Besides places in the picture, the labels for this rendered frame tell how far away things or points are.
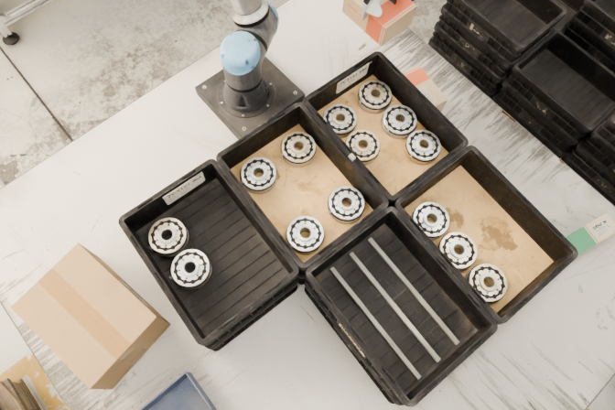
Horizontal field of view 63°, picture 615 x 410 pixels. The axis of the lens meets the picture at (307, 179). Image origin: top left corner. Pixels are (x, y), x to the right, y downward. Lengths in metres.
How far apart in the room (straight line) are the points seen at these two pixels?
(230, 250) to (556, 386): 0.97
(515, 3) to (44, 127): 2.26
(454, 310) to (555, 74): 1.35
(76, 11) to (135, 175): 1.60
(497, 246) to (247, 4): 0.99
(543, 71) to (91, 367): 2.04
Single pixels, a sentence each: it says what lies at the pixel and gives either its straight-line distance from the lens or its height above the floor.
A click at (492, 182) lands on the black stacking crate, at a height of 0.89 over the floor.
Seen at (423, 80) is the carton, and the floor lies 0.77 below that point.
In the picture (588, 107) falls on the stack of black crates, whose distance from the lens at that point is 2.44.
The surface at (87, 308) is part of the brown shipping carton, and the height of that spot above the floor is 0.86.
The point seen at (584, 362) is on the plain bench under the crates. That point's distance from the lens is 1.68.
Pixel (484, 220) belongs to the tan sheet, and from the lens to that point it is 1.51.
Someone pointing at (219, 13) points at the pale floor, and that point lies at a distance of 2.91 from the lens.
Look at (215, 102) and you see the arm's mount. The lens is 1.69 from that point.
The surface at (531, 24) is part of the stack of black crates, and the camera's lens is 2.43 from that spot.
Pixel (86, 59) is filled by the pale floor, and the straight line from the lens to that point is 2.89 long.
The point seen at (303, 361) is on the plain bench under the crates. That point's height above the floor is 0.70.
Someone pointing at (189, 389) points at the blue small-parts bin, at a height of 0.70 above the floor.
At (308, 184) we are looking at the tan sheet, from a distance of 1.45.
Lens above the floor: 2.17
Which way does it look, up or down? 67 degrees down
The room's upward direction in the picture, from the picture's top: 4 degrees clockwise
